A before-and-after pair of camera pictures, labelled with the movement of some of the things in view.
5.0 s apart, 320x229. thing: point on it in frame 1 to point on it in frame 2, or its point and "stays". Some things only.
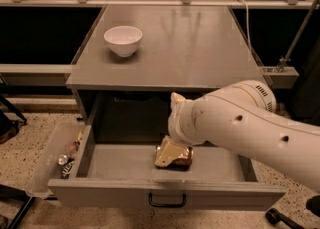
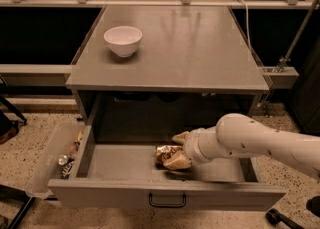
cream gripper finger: (177, 102) to (181, 137)
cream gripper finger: (169, 151) to (178, 162)
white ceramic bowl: (123, 39) stays
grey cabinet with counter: (133, 57) stays
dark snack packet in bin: (66, 168) stays
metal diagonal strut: (285, 59) stays
